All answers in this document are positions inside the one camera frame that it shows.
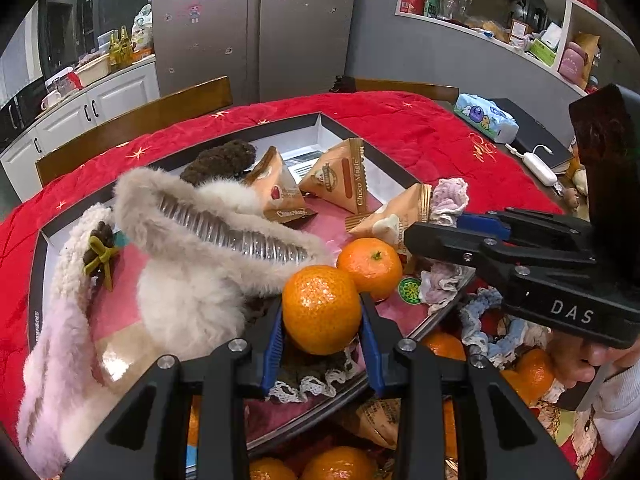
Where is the white kitchen cabinet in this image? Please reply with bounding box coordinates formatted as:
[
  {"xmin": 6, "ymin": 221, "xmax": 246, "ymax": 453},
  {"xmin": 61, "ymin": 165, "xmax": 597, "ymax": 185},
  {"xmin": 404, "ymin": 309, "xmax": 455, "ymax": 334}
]
[{"xmin": 0, "ymin": 55, "xmax": 161, "ymax": 191}]

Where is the dark shallow cardboard box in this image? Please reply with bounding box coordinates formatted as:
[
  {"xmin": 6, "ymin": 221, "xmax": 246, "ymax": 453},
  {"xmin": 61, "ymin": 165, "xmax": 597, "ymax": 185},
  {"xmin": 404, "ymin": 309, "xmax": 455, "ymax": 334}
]
[{"xmin": 27, "ymin": 110, "xmax": 478, "ymax": 468}]

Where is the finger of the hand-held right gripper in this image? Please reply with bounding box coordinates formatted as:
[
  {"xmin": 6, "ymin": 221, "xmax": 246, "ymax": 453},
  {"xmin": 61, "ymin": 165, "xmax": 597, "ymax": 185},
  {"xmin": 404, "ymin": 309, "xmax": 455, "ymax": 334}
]
[
  {"xmin": 404, "ymin": 222, "xmax": 640, "ymax": 348},
  {"xmin": 457, "ymin": 209, "xmax": 593, "ymax": 261}
]

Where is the orange tangerine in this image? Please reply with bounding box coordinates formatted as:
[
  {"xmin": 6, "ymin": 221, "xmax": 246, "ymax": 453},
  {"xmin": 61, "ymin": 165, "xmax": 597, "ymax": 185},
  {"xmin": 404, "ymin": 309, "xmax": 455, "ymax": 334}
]
[
  {"xmin": 281, "ymin": 264, "xmax": 362, "ymax": 356},
  {"xmin": 336, "ymin": 237, "xmax": 403, "ymax": 303}
]

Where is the white wall shelf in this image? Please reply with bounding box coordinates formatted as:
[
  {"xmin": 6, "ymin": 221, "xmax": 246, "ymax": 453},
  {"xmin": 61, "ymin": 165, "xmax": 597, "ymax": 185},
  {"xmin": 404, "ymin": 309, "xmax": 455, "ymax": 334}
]
[{"xmin": 395, "ymin": 0, "xmax": 640, "ymax": 96}]

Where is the green box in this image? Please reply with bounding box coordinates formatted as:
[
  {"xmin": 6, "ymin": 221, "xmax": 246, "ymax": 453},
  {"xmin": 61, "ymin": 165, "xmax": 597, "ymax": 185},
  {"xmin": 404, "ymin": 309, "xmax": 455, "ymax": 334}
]
[{"xmin": 529, "ymin": 37, "xmax": 558, "ymax": 66}]

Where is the dark window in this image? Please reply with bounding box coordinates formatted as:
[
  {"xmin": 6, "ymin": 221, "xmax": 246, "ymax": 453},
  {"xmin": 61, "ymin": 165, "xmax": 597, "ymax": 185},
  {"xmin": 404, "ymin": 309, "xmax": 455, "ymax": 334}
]
[{"xmin": 37, "ymin": 0, "xmax": 153, "ymax": 86}]

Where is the white plastic bag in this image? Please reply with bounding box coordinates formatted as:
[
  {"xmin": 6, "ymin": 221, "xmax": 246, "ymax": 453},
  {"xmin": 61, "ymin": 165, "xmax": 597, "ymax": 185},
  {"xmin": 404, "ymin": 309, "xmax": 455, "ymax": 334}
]
[{"xmin": 132, "ymin": 4, "xmax": 153, "ymax": 53}]

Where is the green round sticker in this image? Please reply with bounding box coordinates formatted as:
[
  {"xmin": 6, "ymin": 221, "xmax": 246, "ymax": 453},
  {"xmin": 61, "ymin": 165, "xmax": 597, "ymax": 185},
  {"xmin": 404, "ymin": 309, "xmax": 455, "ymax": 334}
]
[{"xmin": 397, "ymin": 276, "xmax": 423, "ymax": 305}]

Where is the white charger box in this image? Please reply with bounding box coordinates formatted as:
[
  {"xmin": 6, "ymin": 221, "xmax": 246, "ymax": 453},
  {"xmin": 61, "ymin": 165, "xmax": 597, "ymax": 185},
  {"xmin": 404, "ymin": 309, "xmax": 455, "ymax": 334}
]
[{"xmin": 522, "ymin": 152, "xmax": 558, "ymax": 186}]

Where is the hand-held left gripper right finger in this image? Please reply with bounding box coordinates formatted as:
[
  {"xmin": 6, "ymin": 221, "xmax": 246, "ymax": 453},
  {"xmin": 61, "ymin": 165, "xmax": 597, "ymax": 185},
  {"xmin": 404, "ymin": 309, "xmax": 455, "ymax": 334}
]
[{"xmin": 360, "ymin": 291, "xmax": 578, "ymax": 480}]

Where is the beige fluffy hair claw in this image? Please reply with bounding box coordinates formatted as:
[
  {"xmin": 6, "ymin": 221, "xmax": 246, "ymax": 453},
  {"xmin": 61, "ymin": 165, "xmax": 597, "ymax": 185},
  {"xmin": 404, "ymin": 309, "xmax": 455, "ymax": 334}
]
[{"xmin": 112, "ymin": 167, "xmax": 333, "ymax": 296}]

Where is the pile of tangerines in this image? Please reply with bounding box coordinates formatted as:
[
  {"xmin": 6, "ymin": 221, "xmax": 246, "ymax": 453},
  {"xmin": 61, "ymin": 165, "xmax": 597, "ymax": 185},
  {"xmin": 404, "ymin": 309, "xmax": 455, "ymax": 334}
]
[{"xmin": 187, "ymin": 330, "xmax": 556, "ymax": 480}]

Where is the dark lace-trimmed scrunchie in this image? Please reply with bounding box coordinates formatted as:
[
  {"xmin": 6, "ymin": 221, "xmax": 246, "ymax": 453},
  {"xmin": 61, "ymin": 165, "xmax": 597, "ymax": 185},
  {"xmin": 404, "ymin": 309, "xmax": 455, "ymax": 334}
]
[{"xmin": 270, "ymin": 345, "xmax": 366, "ymax": 403}]

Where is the blue tissue pack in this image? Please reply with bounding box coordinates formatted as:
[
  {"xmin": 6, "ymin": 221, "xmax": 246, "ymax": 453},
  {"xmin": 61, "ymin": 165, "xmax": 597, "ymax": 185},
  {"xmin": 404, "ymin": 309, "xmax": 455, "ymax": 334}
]
[{"xmin": 454, "ymin": 92, "xmax": 518, "ymax": 143}]

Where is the white basin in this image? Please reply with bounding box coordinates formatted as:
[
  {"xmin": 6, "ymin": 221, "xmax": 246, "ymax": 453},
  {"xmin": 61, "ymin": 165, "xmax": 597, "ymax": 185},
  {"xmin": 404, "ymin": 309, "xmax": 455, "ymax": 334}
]
[{"xmin": 75, "ymin": 55, "xmax": 111, "ymax": 86}]

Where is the white cable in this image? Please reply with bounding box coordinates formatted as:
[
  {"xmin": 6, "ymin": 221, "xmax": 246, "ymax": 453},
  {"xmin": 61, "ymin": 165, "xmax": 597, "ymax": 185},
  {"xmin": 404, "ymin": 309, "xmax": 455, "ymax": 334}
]
[{"xmin": 505, "ymin": 142, "xmax": 553, "ymax": 158}]

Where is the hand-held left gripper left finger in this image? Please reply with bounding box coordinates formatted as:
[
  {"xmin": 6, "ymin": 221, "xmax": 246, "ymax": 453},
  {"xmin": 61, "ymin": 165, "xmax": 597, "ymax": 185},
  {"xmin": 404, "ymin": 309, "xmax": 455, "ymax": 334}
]
[{"xmin": 60, "ymin": 304, "xmax": 286, "ymax": 480}]

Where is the silver refrigerator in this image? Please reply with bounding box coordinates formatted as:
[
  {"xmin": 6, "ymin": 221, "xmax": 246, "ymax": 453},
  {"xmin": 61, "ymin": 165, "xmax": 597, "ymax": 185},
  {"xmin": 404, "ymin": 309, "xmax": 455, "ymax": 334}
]
[{"xmin": 150, "ymin": 0, "xmax": 361, "ymax": 106}]

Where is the white pink crochet scrunchie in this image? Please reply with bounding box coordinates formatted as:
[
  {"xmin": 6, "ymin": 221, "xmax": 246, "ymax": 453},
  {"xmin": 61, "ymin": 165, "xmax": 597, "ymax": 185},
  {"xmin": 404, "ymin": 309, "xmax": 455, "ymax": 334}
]
[{"xmin": 419, "ymin": 177, "xmax": 471, "ymax": 313}]

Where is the black notebook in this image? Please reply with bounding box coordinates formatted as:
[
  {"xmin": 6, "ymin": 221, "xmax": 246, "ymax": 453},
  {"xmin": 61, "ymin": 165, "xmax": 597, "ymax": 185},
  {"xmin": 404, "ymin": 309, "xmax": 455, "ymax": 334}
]
[{"xmin": 487, "ymin": 99, "xmax": 573, "ymax": 173}]

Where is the person's right forearm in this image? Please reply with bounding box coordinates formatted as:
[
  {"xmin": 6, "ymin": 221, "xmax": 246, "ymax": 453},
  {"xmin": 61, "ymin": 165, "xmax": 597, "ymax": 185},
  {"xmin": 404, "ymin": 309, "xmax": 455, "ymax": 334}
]
[{"xmin": 575, "ymin": 355, "xmax": 640, "ymax": 456}]

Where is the red printed blanket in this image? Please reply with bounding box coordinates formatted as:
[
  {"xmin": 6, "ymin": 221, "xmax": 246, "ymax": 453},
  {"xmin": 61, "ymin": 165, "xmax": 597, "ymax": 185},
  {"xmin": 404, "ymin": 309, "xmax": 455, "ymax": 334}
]
[{"xmin": 0, "ymin": 91, "xmax": 640, "ymax": 480}]

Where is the white fluffy hair claw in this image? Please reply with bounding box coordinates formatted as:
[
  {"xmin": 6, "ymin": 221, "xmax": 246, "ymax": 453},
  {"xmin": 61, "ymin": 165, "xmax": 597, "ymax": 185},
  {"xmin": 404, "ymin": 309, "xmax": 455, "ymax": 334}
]
[{"xmin": 135, "ymin": 240, "xmax": 266, "ymax": 361}]

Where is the pink pouch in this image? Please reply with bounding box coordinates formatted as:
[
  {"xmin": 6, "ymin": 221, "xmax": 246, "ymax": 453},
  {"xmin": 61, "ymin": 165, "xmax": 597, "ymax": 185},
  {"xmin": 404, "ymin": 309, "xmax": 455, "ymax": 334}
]
[{"xmin": 557, "ymin": 42, "xmax": 588, "ymax": 86}]

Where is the blue crochet scrunchie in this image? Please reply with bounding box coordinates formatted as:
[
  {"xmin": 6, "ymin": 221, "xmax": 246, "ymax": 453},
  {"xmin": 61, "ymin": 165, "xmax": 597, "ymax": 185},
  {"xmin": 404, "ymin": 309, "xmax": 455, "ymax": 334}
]
[{"xmin": 459, "ymin": 290, "xmax": 551, "ymax": 368}]

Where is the person's right hand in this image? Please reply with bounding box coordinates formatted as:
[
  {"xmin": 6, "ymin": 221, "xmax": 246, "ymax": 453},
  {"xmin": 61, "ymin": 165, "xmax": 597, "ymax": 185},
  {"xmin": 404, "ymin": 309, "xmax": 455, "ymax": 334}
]
[{"xmin": 550, "ymin": 332, "xmax": 628, "ymax": 388}]

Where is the brown fluffy hair clip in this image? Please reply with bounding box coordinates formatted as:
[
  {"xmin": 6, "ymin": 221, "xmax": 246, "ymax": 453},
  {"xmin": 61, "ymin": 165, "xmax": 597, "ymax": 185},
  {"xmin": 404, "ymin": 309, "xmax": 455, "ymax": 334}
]
[{"xmin": 179, "ymin": 140, "xmax": 258, "ymax": 183}]

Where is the triangular brown snack packet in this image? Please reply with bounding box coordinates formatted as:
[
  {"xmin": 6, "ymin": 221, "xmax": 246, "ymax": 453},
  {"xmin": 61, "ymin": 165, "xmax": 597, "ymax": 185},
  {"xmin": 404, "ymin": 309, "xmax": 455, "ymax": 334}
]
[
  {"xmin": 345, "ymin": 183, "xmax": 433, "ymax": 256},
  {"xmin": 245, "ymin": 146, "xmax": 316, "ymax": 223},
  {"xmin": 300, "ymin": 137, "xmax": 368, "ymax": 216},
  {"xmin": 350, "ymin": 397, "xmax": 401, "ymax": 448}
]

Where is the wooden chair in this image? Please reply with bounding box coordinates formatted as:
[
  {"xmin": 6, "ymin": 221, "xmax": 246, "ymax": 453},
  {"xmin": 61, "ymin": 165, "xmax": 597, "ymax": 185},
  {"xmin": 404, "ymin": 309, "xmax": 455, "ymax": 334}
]
[
  {"xmin": 35, "ymin": 76, "xmax": 233, "ymax": 186},
  {"xmin": 332, "ymin": 75, "xmax": 460, "ymax": 103}
]

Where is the pink fluffy hair claw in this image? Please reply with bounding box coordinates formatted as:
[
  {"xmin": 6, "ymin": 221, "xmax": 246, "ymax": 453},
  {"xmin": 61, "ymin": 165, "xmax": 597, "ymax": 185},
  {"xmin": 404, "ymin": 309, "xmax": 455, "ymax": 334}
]
[{"xmin": 15, "ymin": 295, "xmax": 101, "ymax": 478}]

